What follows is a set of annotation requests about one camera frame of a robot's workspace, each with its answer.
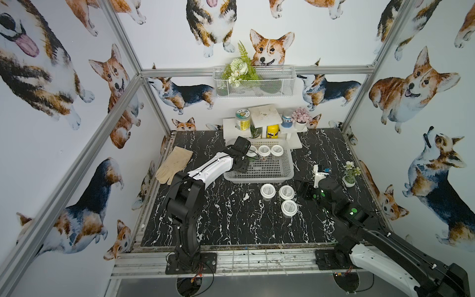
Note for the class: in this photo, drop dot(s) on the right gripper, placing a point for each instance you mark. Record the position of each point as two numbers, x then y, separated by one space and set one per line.
307 189

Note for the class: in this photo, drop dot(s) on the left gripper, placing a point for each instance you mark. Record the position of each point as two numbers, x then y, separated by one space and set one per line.
244 159

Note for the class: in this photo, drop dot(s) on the yogurt cup row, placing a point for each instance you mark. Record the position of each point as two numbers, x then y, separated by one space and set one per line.
287 192
289 208
268 191
277 152
264 152
251 153

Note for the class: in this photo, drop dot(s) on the white plastic perforated basket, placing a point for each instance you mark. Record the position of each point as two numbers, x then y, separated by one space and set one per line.
270 170

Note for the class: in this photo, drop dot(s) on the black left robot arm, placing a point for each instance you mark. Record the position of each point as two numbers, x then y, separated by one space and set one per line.
186 197

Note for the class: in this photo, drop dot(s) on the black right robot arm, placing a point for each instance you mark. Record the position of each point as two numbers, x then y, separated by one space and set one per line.
377 250

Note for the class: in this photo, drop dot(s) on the small white potted flower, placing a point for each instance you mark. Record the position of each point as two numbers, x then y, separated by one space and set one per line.
351 172

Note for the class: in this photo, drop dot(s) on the small green plant pot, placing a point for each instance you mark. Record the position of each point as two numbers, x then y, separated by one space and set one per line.
256 132

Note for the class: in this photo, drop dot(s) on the yellow sunflower seed can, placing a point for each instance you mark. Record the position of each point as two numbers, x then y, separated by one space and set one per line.
243 119

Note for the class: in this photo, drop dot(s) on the white wooden tiered shelf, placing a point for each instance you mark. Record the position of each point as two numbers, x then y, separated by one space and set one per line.
263 116

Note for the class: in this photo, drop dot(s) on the blue white small jar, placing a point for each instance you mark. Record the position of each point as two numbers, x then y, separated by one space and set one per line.
287 119

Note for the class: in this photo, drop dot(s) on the beige work glove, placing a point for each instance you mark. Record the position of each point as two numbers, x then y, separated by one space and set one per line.
175 162

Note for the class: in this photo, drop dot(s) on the pink flower pot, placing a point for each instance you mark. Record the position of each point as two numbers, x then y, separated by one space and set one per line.
300 117

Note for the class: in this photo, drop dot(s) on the artificial green fern flowers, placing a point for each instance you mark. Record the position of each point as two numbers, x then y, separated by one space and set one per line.
240 72

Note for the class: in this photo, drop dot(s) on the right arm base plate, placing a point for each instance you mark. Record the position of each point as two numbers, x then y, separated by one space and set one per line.
331 259

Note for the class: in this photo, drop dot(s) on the white wire wall basket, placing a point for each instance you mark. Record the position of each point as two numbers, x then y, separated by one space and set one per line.
274 81

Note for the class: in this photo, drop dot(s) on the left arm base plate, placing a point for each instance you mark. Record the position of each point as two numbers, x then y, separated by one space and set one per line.
203 262

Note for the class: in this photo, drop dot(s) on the aluminium frame rail front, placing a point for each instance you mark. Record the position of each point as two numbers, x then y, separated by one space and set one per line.
230 263

